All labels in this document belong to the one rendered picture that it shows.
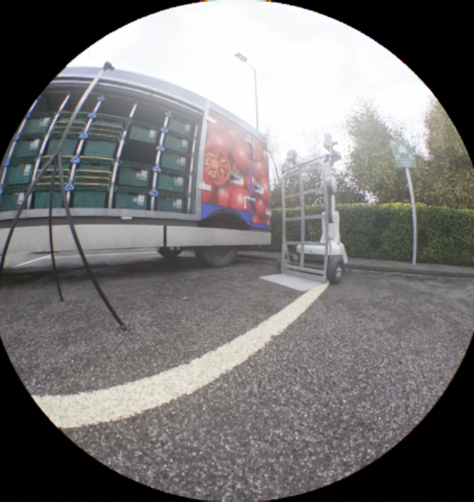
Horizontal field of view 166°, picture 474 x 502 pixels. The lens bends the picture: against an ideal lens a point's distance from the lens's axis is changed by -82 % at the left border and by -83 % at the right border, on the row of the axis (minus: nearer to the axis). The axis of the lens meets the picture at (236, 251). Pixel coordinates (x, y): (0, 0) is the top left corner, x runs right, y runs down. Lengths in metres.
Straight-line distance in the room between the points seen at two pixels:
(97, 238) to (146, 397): 1.30
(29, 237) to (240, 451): 1.74
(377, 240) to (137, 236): 3.39
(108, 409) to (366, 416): 0.57
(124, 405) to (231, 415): 0.25
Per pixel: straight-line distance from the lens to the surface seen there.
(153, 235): 1.61
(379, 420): 0.49
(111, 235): 1.54
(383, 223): 3.25
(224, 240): 2.07
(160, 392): 0.47
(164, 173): 1.95
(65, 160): 1.93
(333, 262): 1.46
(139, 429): 0.43
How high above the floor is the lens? 0.37
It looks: 4 degrees down
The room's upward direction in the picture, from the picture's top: 1 degrees clockwise
